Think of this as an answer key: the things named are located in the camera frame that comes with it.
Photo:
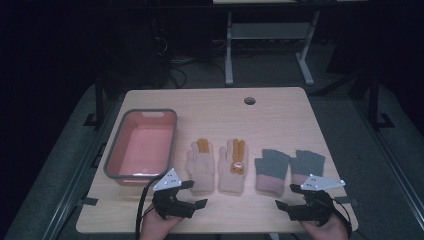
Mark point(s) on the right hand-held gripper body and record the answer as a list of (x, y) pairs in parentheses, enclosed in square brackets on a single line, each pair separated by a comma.
[(316, 206)]

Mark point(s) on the person's left hand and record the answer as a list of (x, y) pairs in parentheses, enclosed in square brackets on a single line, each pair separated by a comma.
[(155, 228)]

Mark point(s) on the beige glove with orange fingers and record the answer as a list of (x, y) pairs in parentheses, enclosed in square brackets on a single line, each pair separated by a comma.
[(201, 166)]

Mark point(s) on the white metal desk frame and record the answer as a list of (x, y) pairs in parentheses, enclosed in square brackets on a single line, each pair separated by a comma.
[(266, 31)]

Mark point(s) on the black metal stand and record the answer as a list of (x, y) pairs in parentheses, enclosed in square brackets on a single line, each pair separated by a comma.
[(99, 100), (374, 100)]

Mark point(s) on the beige glove with bear print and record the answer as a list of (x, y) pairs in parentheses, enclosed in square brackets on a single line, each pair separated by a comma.
[(231, 180)]

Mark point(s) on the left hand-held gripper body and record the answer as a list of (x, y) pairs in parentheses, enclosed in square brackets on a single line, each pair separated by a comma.
[(166, 203)]

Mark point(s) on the grey fingerless glove pink cuff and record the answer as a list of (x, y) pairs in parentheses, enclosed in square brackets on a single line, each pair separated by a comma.
[(308, 163), (271, 166)]

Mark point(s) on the pink basin with grey rim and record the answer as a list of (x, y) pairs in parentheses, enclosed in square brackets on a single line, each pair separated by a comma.
[(143, 150)]

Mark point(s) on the person's right hand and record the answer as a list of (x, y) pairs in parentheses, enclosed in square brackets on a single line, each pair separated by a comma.
[(328, 231)]

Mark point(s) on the black tape strip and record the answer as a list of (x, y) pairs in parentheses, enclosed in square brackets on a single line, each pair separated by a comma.
[(87, 201), (348, 200)]

